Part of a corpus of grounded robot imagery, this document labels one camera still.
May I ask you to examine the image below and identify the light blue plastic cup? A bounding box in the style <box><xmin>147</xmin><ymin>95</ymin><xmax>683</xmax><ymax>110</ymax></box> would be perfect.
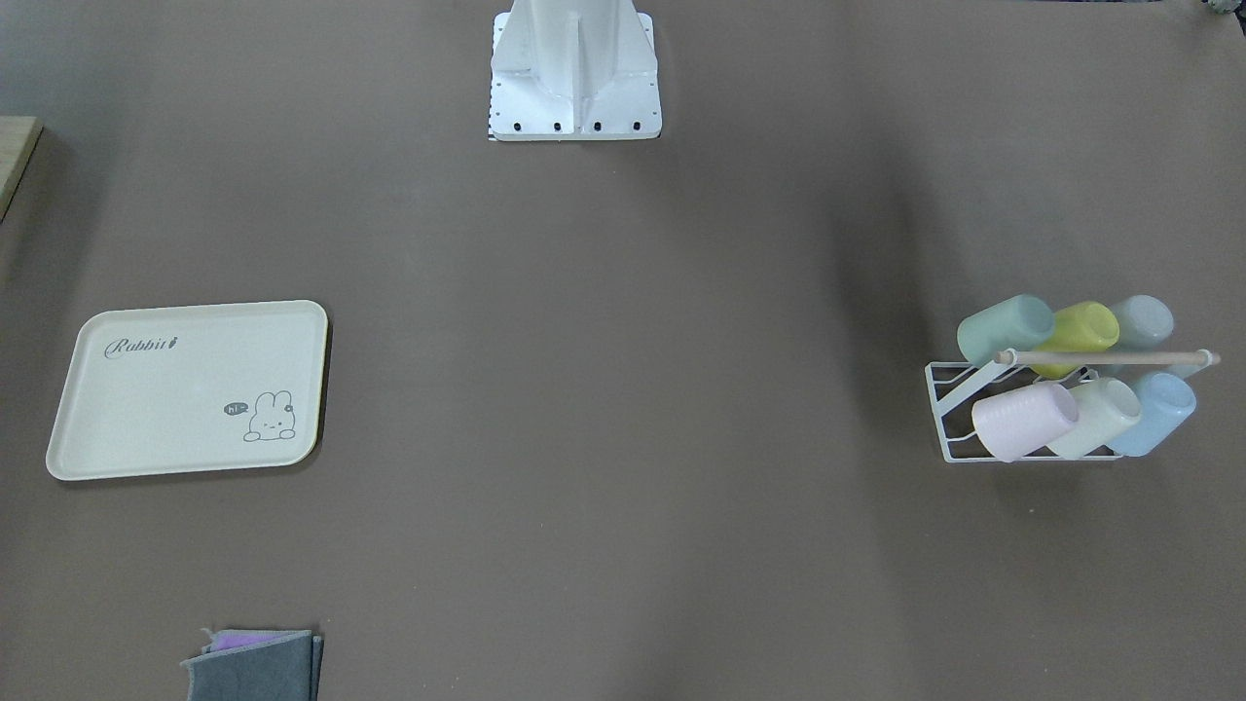
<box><xmin>1105</xmin><ymin>371</ymin><xmax>1197</xmax><ymax>458</ymax></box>

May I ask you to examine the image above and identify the pink plastic cup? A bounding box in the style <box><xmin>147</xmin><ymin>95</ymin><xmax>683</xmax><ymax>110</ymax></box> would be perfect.
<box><xmin>971</xmin><ymin>382</ymin><xmax>1079</xmax><ymax>462</ymax></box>

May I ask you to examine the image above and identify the green plastic cup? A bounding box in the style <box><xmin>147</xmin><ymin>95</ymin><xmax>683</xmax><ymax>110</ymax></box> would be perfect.
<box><xmin>956</xmin><ymin>294</ymin><xmax>1055</xmax><ymax>367</ymax></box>

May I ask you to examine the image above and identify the cream rabbit print tray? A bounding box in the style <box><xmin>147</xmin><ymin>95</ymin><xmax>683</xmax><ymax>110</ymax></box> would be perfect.
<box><xmin>46</xmin><ymin>299</ymin><xmax>330</xmax><ymax>482</ymax></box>

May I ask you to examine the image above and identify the wooden cutting board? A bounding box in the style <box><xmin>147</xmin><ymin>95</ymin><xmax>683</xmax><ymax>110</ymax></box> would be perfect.
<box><xmin>1</xmin><ymin>116</ymin><xmax>44</xmax><ymax>219</ymax></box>

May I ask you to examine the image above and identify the white wire cup rack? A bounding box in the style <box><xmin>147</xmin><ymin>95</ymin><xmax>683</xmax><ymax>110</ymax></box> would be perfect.
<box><xmin>923</xmin><ymin>347</ymin><xmax>1221</xmax><ymax>464</ymax></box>

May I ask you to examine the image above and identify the grey folded cloth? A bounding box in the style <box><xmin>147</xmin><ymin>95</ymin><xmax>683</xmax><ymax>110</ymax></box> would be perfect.
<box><xmin>181</xmin><ymin>630</ymin><xmax>323</xmax><ymax>700</ymax></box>

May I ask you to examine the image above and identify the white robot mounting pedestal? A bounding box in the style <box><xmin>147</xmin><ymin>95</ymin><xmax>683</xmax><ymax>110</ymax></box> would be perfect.
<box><xmin>487</xmin><ymin>1</ymin><xmax>663</xmax><ymax>142</ymax></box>

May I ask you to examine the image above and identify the yellow plastic cup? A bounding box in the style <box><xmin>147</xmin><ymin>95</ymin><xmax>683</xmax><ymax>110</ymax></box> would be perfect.
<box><xmin>1034</xmin><ymin>301</ymin><xmax>1120</xmax><ymax>354</ymax></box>

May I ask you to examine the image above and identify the pale cream plastic cup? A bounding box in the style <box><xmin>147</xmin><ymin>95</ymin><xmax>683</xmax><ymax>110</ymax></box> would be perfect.
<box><xmin>1045</xmin><ymin>377</ymin><xmax>1141</xmax><ymax>459</ymax></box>

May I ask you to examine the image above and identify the purple folded cloth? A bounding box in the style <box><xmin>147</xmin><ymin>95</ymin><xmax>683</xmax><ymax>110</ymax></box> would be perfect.
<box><xmin>201</xmin><ymin>629</ymin><xmax>292</xmax><ymax>655</ymax></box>

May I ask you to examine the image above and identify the grey plastic cup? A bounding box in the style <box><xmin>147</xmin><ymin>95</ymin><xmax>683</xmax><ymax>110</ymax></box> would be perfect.
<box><xmin>1109</xmin><ymin>294</ymin><xmax>1175</xmax><ymax>351</ymax></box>

